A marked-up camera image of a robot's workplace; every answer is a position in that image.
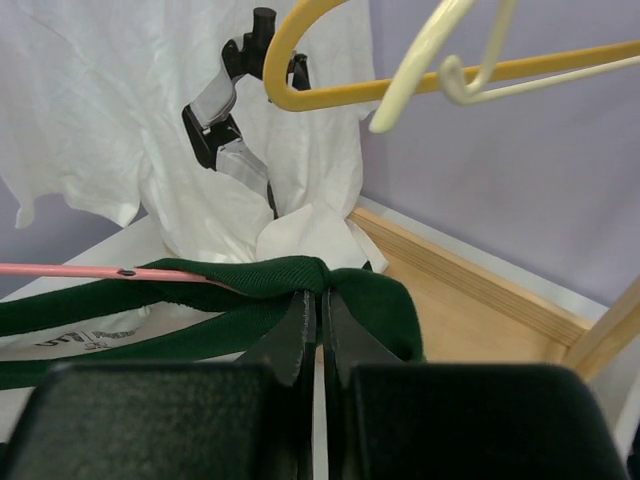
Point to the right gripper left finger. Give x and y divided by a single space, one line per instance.
246 419

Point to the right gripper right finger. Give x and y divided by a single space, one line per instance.
391 419

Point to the dark green t shirt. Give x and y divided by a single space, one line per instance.
245 301

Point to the pink hanger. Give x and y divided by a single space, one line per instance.
112 273

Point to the yellow hanger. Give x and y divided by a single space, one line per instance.
305 13

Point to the white t shirt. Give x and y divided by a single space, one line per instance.
91 99

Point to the cream hanger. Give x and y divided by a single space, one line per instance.
450 75

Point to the wooden clothes rack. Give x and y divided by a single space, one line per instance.
468 314

